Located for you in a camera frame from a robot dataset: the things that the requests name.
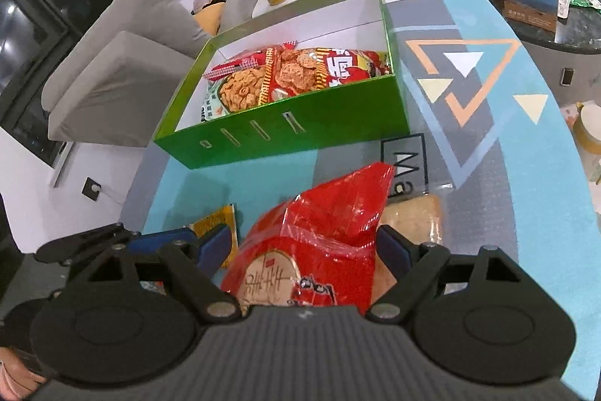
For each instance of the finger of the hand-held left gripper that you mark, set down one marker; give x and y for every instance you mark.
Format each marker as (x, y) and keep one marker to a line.
(159, 239)
(75, 247)

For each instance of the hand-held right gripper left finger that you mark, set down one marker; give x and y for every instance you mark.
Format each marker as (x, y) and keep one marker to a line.
(215, 248)

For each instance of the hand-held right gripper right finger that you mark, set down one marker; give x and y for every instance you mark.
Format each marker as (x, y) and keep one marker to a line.
(394, 253)

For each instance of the small yellow snack packet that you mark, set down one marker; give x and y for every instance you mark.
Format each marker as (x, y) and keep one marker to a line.
(213, 220)

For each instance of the clear bread packet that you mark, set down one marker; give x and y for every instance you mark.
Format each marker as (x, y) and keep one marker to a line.
(413, 218)

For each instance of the red crinkled plastic bag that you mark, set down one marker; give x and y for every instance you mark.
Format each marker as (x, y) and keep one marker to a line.
(324, 218)

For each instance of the green cardboard box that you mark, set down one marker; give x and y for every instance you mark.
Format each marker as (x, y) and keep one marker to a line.
(281, 138)

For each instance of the small orange red snack packet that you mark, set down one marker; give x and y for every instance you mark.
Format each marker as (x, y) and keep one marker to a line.
(234, 66)

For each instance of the red cartoon snack packet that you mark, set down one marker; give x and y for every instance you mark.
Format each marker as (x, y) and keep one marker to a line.
(300, 70)

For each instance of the person's left hand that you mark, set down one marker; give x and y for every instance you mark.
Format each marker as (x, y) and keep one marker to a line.
(16, 370)

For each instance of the grey sofa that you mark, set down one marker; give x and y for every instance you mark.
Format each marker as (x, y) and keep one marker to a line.
(122, 72)

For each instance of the yellow cushion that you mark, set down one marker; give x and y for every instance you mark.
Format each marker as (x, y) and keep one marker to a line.
(211, 18)

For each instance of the dark window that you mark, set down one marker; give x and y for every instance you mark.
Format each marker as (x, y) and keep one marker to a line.
(51, 6)

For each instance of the dark marble round table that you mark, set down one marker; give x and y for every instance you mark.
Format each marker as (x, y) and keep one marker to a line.
(577, 53)

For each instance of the green snack packet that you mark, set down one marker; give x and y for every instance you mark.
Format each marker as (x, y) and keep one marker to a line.
(584, 4)

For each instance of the black wall socket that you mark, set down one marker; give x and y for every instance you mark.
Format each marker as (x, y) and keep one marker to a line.
(91, 188)

